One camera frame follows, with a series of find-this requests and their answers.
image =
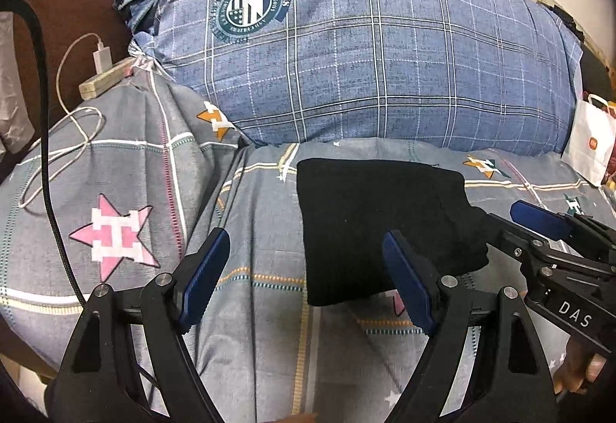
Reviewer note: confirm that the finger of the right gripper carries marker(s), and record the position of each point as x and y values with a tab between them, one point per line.
590	238
526	238

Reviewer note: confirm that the white paper shopping bag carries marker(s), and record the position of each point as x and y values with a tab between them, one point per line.
591	140

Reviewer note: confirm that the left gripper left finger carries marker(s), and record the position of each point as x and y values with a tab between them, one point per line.
127	360

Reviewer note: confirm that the black pants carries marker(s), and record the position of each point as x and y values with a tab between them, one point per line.
348	206

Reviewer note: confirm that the person's right hand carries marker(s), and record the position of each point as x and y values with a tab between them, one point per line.
580	368

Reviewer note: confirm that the white charger with cable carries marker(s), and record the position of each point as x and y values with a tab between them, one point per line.
34	185

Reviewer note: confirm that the blue plaid pillow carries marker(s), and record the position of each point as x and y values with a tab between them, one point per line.
458	74

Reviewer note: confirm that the white power strip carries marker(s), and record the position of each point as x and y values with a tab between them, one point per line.
100	83

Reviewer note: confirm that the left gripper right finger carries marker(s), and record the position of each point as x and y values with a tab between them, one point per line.
483	361

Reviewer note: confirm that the brown wooden headboard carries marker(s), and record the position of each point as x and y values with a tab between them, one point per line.
62	22

